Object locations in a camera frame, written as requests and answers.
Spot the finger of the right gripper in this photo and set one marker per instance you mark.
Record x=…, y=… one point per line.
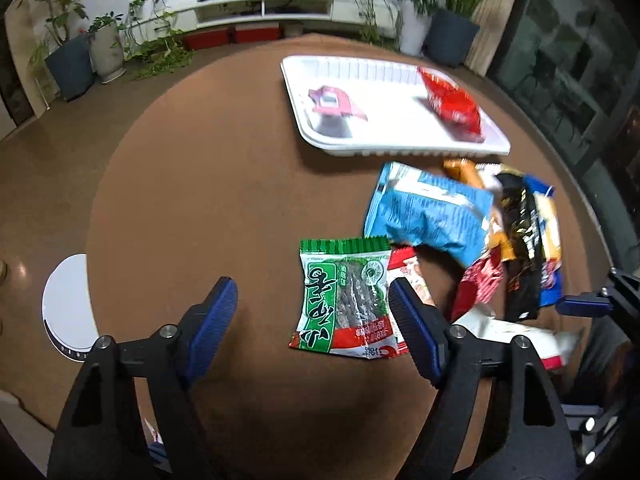
x=584, y=306

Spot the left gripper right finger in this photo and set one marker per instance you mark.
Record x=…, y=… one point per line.
x=495, y=415

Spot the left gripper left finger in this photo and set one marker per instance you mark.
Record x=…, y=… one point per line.
x=100, y=434

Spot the white red snack bag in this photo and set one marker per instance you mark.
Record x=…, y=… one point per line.
x=554, y=348

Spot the dark red foil packet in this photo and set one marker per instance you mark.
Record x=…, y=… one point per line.
x=479, y=283

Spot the blue yellow snack bag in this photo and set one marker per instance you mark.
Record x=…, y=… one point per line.
x=551, y=278

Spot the strawberry candy packet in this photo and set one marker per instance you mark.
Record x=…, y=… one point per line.
x=404, y=263

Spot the green seaweed snack packet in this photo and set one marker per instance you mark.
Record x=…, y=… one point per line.
x=345, y=308

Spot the red chip bag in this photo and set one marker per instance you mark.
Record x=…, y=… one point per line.
x=453, y=107

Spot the pink snack packet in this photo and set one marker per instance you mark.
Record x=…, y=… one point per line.
x=331, y=101

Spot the black snack bag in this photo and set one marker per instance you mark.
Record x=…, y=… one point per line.
x=524, y=271

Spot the white round stool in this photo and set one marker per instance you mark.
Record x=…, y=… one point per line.
x=66, y=310

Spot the white snack bar wrapper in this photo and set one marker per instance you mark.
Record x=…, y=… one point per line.
x=488, y=174

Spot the orange snack bar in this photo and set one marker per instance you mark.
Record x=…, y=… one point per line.
x=482, y=202

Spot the light blue snack bag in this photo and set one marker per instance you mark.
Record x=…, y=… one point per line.
x=415, y=208

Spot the right potted plant dark pot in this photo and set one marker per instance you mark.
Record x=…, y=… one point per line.
x=450, y=15

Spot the potted plant dark pot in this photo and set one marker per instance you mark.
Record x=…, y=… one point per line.
x=450, y=15
x=67, y=58

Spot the white plastic tray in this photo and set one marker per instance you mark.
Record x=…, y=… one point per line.
x=391, y=94

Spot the potted plant white pot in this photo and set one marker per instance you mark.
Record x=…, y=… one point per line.
x=113, y=37

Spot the red storage box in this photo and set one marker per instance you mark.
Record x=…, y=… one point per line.
x=206, y=39
x=257, y=32

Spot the white tv console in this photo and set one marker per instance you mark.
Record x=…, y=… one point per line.
x=200, y=15

